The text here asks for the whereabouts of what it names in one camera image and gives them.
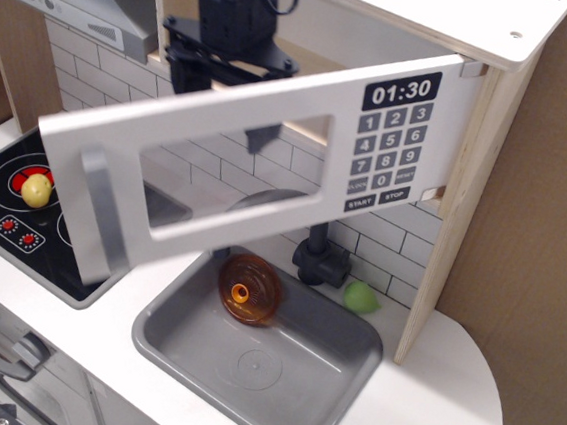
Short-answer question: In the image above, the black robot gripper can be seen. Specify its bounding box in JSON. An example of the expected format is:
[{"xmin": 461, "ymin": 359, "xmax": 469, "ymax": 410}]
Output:
[{"xmin": 163, "ymin": 0, "xmax": 299, "ymax": 154}]

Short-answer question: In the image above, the white toy microwave door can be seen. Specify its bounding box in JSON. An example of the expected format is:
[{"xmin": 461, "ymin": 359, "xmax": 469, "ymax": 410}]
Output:
[{"xmin": 39, "ymin": 54, "xmax": 481, "ymax": 303}]

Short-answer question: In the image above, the grey microwave door handle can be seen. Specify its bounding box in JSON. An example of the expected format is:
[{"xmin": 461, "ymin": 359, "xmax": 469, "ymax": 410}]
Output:
[{"xmin": 81, "ymin": 145, "xmax": 130, "ymax": 277}]

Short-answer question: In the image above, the wooden microwave cabinet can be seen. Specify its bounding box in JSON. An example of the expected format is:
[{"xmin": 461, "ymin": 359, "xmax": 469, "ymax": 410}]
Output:
[{"xmin": 141, "ymin": 0, "xmax": 567, "ymax": 362}]

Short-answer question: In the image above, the dark grey toy faucet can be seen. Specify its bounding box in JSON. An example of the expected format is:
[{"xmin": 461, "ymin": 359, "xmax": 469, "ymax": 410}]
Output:
[{"xmin": 227, "ymin": 189, "xmax": 352, "ymax": 288}]

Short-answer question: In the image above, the yellow toy potato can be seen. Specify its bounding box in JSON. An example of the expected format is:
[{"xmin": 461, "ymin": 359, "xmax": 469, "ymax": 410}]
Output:
[{"xmin": 20, "ymin": 174, "xmax": 53, "ymax": 209}]

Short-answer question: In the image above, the green toy pear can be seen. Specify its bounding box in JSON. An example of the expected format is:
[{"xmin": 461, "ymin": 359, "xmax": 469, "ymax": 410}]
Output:
[{"xmin": 342, "ymin": 281, "xmax": 381, "ymax": 315}]

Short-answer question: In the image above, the grey toy sink basin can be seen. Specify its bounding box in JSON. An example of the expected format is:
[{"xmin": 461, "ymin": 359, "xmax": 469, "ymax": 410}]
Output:
[{"xmin": 132, "ymin": 246, "xmax": 383, "ymax": 425}]

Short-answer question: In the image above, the brown cardboard panel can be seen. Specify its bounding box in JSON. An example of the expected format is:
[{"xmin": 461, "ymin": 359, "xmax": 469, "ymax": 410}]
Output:
[{"xmin": 437, "ymin": 17, "xmax": 567, "ymax": 425}]

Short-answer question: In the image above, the grey oven door handle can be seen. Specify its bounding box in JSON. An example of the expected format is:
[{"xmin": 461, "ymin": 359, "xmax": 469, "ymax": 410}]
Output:
[{"xmin": 0, "ymin": 332, "xmax": 51, "ymax": 382}]

